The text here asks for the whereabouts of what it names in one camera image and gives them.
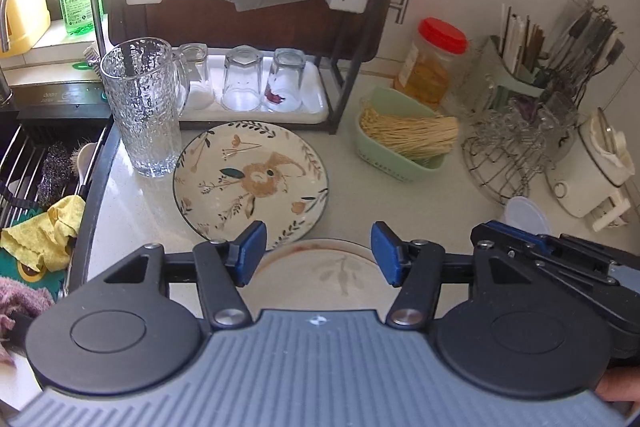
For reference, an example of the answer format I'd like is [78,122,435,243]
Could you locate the hanging kitchen utensils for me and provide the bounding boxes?
[544,0,627,84]

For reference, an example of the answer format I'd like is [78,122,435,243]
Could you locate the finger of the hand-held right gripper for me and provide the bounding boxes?
[470,221,557,259]

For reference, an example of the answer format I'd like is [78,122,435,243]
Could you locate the green cutlery holder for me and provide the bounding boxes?
[475,34,553,110]

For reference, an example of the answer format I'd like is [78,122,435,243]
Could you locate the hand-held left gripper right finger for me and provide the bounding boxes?
[371,221,526,329]

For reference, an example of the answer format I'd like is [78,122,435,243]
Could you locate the yellow dish cloth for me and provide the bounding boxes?
[0,195,87,274]

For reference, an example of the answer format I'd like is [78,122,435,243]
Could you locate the person's right hand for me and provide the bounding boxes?
[597,367,640,403]

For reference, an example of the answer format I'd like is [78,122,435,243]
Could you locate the black wire sink rack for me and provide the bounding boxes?
[0,121,114,258]

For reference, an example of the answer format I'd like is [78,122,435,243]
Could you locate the black metal dish rack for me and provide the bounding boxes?
[106,0,417,136]

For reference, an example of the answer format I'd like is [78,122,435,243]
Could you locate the yellow plastic container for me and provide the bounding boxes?
[0,0,52,56]

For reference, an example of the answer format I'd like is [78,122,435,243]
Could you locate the green printed cloth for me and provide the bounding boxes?
[0,252,67,294]

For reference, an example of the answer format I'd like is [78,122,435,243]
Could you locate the white plastic bowl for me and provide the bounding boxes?
[502,196,552,239]

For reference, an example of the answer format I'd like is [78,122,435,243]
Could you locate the textured glass pitcher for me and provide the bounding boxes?
[100,38,191,178]

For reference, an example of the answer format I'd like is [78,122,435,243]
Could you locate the floral ceramic plate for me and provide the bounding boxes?
[173,121,331,253]

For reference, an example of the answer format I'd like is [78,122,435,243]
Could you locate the white ladle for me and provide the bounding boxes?
[74,143,102,200]

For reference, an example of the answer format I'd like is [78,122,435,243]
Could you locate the glass cup with red print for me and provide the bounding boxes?
[263,48,307,113]

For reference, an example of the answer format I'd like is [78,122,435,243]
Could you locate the red-lidded plastic jar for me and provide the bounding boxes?
[394,17,469,112]

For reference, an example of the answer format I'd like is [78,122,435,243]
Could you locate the brown-rimmed leaf print plate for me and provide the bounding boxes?
[247,237,403,314]

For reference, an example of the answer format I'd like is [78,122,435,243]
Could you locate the green plastic basket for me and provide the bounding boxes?
[356,87,459,183]

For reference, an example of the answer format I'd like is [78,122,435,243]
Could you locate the steel kitchen faucet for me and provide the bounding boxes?
[0,0,109,60]

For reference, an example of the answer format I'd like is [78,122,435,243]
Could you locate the white electric cooker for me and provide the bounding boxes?
[544,107,637,234]

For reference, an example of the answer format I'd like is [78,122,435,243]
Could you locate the pink towel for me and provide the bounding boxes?
[0,276,55,365]

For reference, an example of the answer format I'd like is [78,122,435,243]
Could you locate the steel wool scrubber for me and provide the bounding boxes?
[41,141,82,208]

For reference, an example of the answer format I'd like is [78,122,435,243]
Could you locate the bundle of dried noodles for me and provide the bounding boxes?
[360,106,460,166]

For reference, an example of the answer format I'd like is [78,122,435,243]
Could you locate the white drain tray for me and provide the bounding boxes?
[172,52,331,124]

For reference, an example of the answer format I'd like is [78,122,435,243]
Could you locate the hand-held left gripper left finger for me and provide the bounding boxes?
[102,221,267,329]

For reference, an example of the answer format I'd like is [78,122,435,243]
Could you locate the frosted glass pitcher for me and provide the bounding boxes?
[449,38,502,118]

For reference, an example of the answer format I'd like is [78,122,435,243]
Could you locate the bundle of chopsticks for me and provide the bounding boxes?
[500,3,547,75]

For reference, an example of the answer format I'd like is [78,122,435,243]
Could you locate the wire glass holder rack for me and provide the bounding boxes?
[460,107,553,204]

